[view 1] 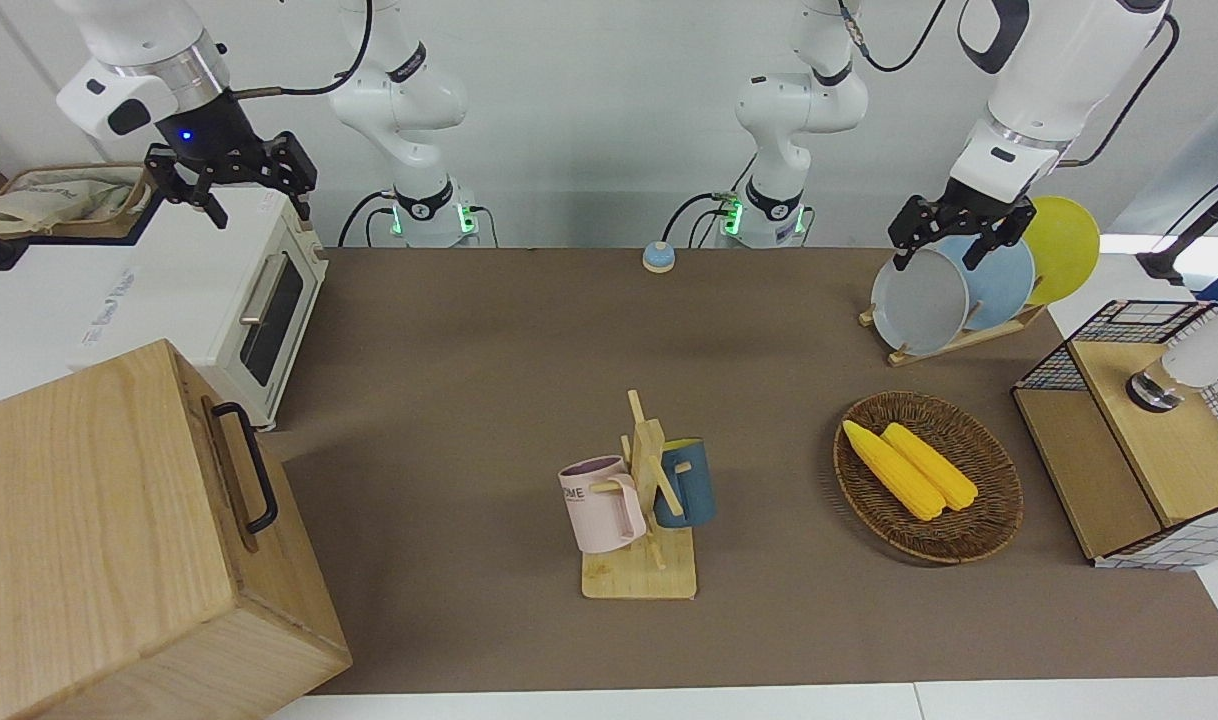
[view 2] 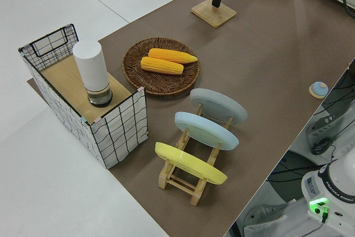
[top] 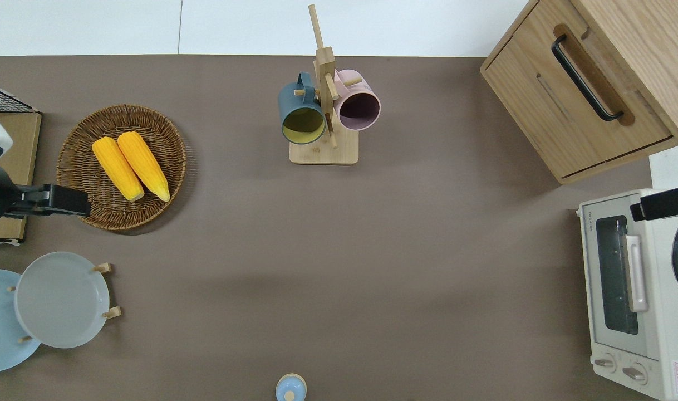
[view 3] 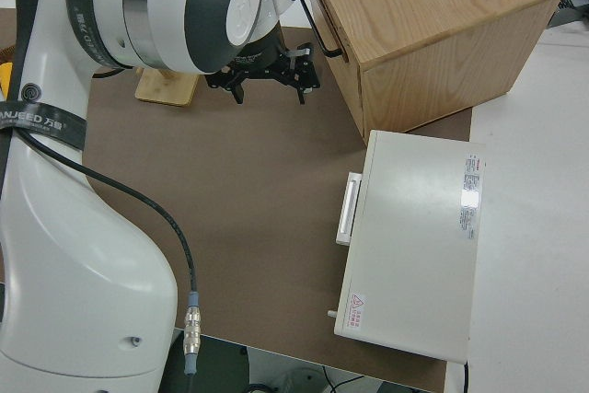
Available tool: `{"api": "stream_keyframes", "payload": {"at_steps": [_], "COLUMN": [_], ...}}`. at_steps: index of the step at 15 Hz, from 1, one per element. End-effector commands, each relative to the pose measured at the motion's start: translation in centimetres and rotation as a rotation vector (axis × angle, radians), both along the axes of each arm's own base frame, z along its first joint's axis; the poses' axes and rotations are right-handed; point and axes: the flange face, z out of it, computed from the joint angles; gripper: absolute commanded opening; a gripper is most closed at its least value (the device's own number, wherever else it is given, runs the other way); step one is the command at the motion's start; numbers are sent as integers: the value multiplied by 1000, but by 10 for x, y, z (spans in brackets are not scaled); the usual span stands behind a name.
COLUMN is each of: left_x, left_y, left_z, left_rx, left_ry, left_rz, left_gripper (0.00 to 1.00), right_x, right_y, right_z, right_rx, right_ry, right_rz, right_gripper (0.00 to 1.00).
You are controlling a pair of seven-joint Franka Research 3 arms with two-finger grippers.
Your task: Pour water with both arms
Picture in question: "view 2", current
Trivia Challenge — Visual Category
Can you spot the white water bottle glass base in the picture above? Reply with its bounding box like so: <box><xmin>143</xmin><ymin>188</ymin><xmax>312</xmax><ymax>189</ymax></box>
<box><xmin>72</xmin><ymin>39</ymin><xmax>114</xmax><ymax>107</ymax></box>

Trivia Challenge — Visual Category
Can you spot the brown table mat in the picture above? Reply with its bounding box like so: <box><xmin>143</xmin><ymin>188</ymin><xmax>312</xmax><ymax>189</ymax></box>
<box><xmin>26</xmin><ymin>0</ymin><xmax>355</xmax><ymax>237</ymax></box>

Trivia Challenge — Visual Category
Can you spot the yellow corn cob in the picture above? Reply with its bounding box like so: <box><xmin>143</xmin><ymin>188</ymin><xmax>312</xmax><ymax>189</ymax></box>
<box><xmin>140</xmin><ymin>56</ymin><xmax>185</xmax><ymax>75</ymax></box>
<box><xmin>148</xmin><ymin>48</ymin><xmax>199</xmax><ymax>64</ymax></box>

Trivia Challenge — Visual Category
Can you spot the round brown wicker tray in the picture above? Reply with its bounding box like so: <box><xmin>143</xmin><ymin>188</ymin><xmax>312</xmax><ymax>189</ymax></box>
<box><xmin>123</xmin><ymin>37</ymin><xmax>201</xmax><ymax>95</ymax></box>

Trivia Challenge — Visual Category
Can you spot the grey plate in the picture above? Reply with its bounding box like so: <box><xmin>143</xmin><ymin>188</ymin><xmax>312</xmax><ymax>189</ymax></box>
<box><xmin>189</xmin><ymin>88</ymin><xmax>248</xmax><ymax>128</ymax></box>

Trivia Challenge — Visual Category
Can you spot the blue dome bell wooden base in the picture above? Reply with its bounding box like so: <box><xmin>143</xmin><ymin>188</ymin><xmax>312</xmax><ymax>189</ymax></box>
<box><xmin>308</xmin><ymin>81</ymin><xmax>329</xmax><ymax>99</ymax></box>

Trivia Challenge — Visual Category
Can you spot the light blue plate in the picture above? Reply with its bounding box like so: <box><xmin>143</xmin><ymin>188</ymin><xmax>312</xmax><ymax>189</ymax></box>
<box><xmin>174</xmin><ymin>111</ymin><xmax>240</xmax><ymax>152</ymax></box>

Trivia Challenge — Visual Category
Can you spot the yellow plate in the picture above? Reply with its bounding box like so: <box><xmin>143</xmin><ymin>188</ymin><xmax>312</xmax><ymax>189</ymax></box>
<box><xmin>154</xmin><ymin>142</ymin><xmax>229</xmax><ymax>185</ymax></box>

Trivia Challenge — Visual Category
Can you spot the wooden plate rack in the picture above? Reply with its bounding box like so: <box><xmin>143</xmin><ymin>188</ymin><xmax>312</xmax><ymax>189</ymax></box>
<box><xmin>158</xmin><ymin>103</ymin><xmax>234</xmax><ymax>206</ymax></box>

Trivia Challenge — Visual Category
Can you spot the black white wire grid basket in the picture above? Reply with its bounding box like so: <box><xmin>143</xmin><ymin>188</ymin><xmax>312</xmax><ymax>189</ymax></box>
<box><xmin>18</xmin><ymin>23</ymin><xmax>149</xmax><ymax>170</ymax></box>

